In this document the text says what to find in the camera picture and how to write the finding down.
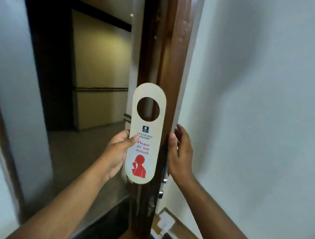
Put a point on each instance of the person's left hand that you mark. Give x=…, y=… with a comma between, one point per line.
x=115, y=154

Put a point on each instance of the person's right hand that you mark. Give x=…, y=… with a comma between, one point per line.
x=181, y=157

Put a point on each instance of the person's left thumb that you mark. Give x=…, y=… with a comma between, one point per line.
x=129, y=142

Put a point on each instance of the person's right thumb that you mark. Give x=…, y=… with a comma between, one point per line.
x=172, y=145

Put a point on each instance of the white door hanger sign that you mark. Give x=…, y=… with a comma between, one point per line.
x=147, y=147

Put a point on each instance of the brown wooden door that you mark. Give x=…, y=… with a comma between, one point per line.
x=169, y=61

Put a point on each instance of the person's left forearm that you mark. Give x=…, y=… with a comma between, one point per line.
x=61, y=204

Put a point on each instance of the person's right forearm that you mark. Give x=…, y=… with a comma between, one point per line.
x=209, y=211

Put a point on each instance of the metal door lock latch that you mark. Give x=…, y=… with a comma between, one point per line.
x=164, y=176

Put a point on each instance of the small metal door bolt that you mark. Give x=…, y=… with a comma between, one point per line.
x=160, y=194

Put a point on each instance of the corridor wall handrail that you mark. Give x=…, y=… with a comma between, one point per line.
x=101, y=89

